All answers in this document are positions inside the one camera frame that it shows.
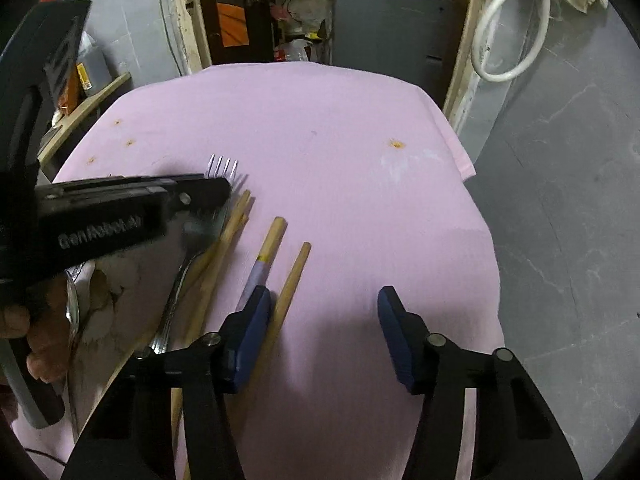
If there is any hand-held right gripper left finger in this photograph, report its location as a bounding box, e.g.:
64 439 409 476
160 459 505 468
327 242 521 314
60 285 273 480

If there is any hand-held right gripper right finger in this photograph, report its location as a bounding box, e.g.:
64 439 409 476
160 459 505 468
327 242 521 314
377 285 583 480

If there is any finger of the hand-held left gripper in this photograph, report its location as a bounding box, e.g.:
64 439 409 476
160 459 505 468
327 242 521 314
37 174 234 235

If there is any plain wooden chopstick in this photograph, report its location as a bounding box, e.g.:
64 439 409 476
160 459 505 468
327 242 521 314
180 190 252 291
184 214 249 343
247 241 312 386

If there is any silver metal spoon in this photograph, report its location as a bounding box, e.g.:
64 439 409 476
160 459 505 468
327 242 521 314
64 267 83 441

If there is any wooden chopstick with purple band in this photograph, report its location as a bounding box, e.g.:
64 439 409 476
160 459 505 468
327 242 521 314
235 216 288 313

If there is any silver metal fork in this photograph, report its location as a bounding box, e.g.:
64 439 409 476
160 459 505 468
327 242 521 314
149 154 240 356

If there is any person's left hand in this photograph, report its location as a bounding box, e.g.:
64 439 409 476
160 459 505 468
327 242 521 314
0 280 71 386

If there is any beige kitchen countertop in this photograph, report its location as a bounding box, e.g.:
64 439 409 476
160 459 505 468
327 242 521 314
37 72 132 168

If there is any pink tablecloth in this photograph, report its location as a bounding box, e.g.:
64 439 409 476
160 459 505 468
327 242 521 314
10 62 503 480

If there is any orange snack bag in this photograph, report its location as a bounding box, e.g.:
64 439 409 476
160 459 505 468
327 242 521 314
57 67 83 111

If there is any dark wooden door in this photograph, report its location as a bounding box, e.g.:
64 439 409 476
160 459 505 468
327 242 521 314
215 0 276 63

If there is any grey cabinet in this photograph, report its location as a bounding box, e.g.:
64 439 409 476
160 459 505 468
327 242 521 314
332 0 458 106

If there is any wooden door frame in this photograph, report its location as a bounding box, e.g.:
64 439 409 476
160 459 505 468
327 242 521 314
170 0 496 121

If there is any white hose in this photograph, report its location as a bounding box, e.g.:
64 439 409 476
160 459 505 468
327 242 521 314
470 0 553 81

